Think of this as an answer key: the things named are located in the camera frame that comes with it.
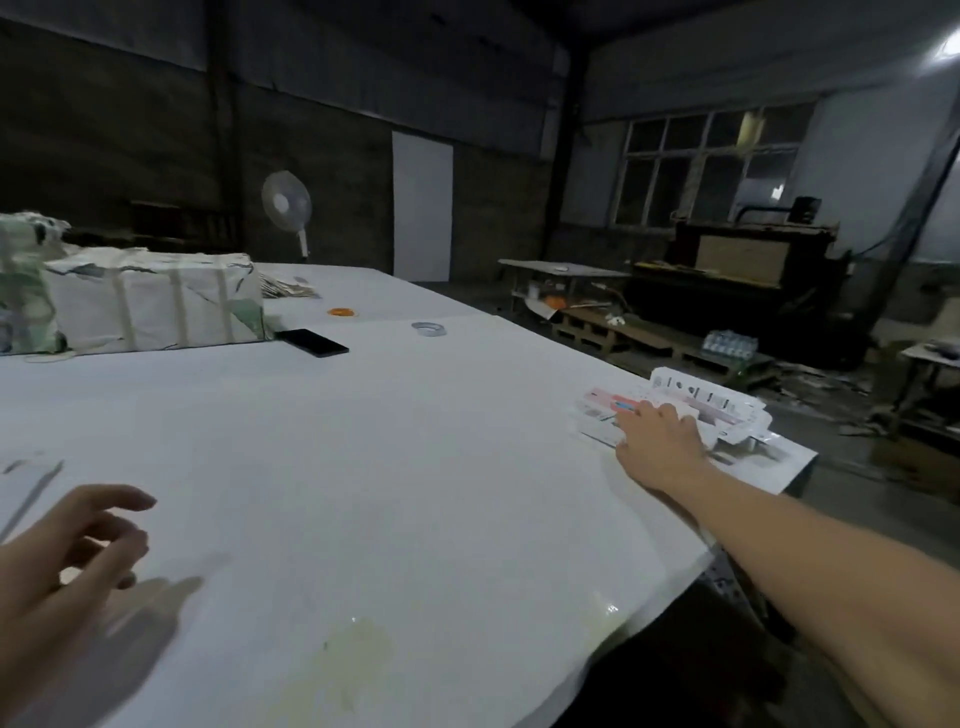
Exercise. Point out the person's right hand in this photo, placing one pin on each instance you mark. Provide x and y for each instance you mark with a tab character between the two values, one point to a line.
660	447

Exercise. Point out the person's left hand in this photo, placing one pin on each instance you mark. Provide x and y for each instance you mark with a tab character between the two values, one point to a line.
53	585

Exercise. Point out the stack of finished cartons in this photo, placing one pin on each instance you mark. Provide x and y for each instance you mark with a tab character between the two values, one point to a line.
623	408

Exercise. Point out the person's right forearm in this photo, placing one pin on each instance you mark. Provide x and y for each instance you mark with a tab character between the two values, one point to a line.
833	578

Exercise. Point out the low wooden pallets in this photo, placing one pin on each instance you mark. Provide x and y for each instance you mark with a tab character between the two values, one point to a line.
660	338

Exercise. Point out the pack of clear bottles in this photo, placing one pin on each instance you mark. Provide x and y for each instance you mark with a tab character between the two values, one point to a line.
731	344

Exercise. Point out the dark workshop machine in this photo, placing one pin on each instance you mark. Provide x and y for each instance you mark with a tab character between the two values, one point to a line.
750	285

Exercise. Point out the cluttered side table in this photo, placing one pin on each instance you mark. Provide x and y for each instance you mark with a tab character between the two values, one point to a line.
563	270

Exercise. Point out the brown cardboard carton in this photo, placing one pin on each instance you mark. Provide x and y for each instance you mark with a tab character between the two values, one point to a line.
915	383

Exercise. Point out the white tape roll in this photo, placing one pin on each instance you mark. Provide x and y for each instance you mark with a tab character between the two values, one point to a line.
416	329

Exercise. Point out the large paned window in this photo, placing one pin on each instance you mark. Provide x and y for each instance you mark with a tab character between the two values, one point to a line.
713	162

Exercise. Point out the green printed wrapped bundle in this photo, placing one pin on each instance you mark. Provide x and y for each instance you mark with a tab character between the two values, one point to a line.
27	285

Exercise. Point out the white board panel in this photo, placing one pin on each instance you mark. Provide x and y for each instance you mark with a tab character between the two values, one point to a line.
422	207

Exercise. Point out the black smartphone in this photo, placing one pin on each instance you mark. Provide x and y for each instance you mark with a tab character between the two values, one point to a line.
311	342

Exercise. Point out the small white paper stack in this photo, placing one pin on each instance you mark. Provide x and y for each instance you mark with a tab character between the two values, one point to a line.
285	285

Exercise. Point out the dark wooden chair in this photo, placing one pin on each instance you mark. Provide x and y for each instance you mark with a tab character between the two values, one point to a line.
173	222

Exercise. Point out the white standing fan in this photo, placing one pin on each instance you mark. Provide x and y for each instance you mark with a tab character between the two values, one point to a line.
287	198

